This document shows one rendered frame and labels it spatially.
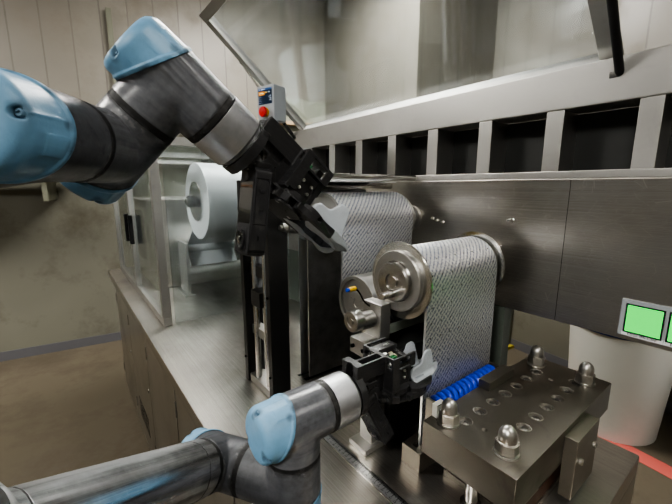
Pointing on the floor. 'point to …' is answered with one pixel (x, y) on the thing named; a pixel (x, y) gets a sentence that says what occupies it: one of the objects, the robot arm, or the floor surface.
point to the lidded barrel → (626, 383)
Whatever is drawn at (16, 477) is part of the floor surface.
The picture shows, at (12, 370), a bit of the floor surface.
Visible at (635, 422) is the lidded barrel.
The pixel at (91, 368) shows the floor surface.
